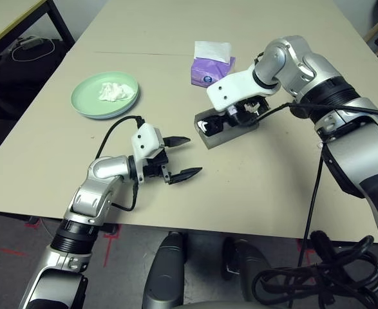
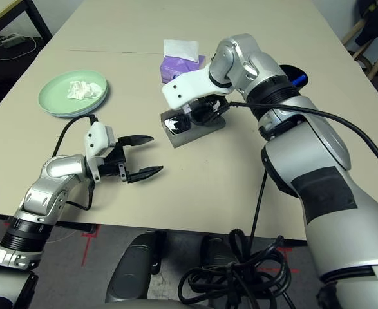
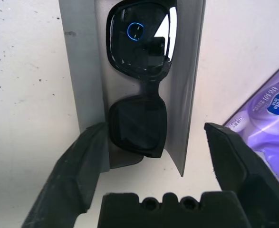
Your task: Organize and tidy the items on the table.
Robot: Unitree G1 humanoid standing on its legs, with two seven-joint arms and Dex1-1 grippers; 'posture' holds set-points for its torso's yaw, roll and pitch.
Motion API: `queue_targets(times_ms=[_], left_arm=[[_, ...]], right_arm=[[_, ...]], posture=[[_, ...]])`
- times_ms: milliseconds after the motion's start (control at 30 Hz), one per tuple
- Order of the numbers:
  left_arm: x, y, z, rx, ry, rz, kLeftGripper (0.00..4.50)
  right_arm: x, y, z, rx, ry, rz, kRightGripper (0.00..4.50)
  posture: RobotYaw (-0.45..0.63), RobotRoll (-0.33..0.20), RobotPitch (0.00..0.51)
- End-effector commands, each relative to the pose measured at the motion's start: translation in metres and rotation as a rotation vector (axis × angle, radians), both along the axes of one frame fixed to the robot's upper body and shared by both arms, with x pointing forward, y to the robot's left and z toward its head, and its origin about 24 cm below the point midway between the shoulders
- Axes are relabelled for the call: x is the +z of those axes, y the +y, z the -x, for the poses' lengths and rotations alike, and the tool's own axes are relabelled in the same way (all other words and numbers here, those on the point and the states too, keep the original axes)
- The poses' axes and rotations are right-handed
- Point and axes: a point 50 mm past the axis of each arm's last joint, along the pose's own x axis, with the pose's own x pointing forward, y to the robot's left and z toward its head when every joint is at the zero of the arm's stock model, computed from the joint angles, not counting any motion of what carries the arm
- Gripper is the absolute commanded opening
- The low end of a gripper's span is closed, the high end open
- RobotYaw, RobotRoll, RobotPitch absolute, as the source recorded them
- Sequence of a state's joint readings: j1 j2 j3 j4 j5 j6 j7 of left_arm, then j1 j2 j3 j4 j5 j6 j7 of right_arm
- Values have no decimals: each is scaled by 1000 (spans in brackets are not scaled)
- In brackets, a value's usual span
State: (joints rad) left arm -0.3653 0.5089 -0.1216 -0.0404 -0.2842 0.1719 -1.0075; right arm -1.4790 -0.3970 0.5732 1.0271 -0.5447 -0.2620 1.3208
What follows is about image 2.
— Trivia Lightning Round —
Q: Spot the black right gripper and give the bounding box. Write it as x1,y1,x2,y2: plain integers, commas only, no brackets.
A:
188,95,230,126

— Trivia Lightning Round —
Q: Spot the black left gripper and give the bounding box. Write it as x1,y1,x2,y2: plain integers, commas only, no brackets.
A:
100,134,164,185

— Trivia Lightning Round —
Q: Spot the grey glasses case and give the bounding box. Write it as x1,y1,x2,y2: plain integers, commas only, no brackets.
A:
159,108,227,149

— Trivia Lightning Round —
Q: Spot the white tissue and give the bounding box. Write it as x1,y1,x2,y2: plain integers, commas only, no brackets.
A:
66,80,105,100

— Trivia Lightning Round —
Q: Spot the light green plate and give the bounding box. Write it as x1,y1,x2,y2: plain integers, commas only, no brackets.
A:
38,70,109,117

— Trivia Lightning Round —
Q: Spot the purple tissue pack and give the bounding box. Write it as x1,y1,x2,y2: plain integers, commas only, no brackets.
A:
160,39,207,85

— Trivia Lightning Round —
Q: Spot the light blue plate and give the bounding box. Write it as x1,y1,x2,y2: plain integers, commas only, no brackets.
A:
48,86,111,119

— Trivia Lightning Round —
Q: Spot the black cup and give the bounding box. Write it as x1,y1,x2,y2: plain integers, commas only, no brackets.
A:
277,64,309,89

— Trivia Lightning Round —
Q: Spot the grey left robot leg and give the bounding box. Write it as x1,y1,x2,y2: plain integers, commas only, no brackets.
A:
104,231,167,305

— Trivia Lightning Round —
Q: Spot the grey robot leg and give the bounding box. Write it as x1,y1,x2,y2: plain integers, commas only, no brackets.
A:
104,231,167,305
201,236,241,268

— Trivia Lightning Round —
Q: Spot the grey right robot leg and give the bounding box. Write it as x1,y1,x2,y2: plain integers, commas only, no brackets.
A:
201,236,241,268

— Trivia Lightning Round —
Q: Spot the grey power strip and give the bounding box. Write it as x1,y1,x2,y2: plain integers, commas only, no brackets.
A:
0,33,27,46

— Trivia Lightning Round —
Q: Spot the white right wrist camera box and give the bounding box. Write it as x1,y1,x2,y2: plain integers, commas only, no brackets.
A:
162,66,233,109

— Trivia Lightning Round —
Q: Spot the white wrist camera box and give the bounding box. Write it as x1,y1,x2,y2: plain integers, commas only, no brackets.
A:
84,122,115,183
162,66,233,109

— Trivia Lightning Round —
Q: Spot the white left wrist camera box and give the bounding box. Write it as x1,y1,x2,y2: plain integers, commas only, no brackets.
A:
84,122,115,183

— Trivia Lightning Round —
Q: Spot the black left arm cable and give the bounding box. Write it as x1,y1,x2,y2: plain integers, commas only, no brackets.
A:
52,114,99,212

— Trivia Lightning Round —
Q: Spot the black table base frame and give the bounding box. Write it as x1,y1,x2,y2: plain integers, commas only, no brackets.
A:
0,212,99,234

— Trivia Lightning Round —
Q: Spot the black cable bundle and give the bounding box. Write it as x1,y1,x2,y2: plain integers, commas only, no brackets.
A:
178,229,292,309

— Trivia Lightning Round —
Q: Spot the white floor cable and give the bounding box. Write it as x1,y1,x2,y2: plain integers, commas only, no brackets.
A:
0,35,38,61

